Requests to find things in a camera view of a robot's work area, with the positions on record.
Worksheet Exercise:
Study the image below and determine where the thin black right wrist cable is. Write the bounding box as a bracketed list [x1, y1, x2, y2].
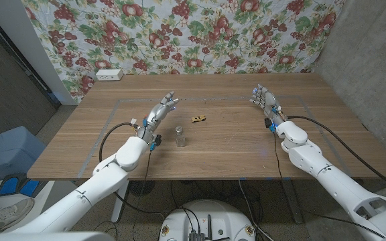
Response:
[271, 131, 286, 183]

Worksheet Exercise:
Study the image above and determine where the white table leg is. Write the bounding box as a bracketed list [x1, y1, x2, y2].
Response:
[111, 180, 129, 224]

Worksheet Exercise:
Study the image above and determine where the white sneaker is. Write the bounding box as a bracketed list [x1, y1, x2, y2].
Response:
[0, 195, 36, 234]

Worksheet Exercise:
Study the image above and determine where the white power strip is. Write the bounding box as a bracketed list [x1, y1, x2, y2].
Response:
[95, 68, 124, 82]

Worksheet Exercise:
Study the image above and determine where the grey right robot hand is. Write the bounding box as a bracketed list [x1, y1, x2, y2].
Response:
[249, 84, 281, 119]

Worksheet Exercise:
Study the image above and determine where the clear glass salt shaker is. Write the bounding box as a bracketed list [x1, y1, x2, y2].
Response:
[175, 126, 186, 148]

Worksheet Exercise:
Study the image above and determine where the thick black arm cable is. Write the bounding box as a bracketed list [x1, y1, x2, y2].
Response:
[286, 115, 386, 197]
[98, 122, 166, 218]

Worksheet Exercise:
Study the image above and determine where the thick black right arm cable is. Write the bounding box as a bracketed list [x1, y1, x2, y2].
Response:
[286, 115, 386, 197]

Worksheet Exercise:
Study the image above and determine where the grey table leg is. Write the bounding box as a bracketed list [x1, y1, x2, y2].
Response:
[281, 179, 304, 224]

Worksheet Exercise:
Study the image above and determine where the black round table foot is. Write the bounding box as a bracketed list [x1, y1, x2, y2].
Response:
[128, 180, 156, 197]

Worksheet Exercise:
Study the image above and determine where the fruit print backdrop cloth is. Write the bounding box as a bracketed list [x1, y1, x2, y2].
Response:
[21, 0, 346, 103]

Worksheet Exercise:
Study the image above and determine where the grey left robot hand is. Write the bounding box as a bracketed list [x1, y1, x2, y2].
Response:
[144, 90, 180, 128]

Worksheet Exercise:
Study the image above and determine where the blue grey padded seat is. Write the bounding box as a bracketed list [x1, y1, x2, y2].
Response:
[0, 125, 46, 181]

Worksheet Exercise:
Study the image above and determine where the blue and black foot pedal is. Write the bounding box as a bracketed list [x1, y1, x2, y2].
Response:
[0, 172, 46, 198]

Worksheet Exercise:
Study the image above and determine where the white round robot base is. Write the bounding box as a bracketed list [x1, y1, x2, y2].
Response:
[158, 199, 257, 241]

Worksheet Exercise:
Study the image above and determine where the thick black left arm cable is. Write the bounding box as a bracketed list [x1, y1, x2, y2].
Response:
[98, 122, 166, 218]

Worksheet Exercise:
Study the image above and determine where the white door frame post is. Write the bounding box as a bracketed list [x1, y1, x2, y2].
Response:
[0, 0, 77, 106]

